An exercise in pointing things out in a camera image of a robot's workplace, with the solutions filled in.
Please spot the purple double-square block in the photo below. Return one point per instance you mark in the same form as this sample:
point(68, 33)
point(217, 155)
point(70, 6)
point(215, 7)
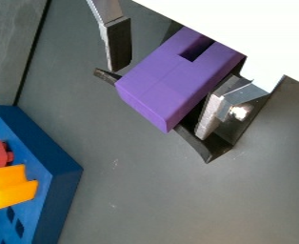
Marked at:
point(173, 78)

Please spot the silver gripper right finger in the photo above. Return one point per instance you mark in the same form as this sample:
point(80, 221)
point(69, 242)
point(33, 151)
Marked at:
point(231, 108)

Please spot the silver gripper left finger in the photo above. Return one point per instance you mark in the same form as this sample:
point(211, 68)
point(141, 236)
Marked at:
point(114, 32)

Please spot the yellow notched block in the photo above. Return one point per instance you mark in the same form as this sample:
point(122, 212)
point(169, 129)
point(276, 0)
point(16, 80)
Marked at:
point(16, 188)

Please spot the blue shape sorter board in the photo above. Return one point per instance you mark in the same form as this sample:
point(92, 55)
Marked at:
point(38, 178)

